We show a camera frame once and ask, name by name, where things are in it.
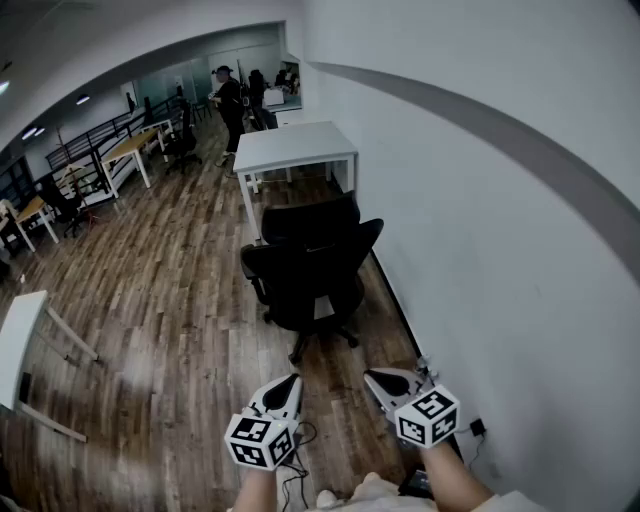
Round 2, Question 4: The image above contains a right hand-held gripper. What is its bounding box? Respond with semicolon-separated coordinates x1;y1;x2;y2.
363;368;461;448

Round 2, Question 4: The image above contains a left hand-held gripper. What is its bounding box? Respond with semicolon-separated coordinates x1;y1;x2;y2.
224;374;305;473

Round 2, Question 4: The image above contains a black mesh office chair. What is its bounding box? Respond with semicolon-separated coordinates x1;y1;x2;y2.
240;192;386;366

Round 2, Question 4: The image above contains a person's right forearm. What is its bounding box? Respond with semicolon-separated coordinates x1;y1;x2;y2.
418;442;495;512

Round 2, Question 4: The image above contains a black screen device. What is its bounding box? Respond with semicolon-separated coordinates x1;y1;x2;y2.
397;468;437;501

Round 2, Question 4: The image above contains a person's white clothing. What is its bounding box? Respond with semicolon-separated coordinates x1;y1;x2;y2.
299;471;554;512

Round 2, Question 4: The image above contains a white desk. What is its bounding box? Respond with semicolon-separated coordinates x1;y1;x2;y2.
232;120;360;245

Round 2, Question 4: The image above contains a white table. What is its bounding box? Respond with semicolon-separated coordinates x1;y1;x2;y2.
0;289;101;445

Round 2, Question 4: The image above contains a white low cabinet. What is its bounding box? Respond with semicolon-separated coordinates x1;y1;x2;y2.
274;107;312;129

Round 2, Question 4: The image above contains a wooden top desk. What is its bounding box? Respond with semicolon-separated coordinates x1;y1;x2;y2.
13;194;61;254
100;128;162;200

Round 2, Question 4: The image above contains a wooden coat rack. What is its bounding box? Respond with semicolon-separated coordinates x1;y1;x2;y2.
53;127;102;232

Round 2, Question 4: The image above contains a black metal railing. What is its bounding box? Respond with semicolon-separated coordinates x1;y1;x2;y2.
0;92;190;214

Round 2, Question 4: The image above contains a thin black cable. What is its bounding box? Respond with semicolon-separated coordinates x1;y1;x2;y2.
278;421;321;512

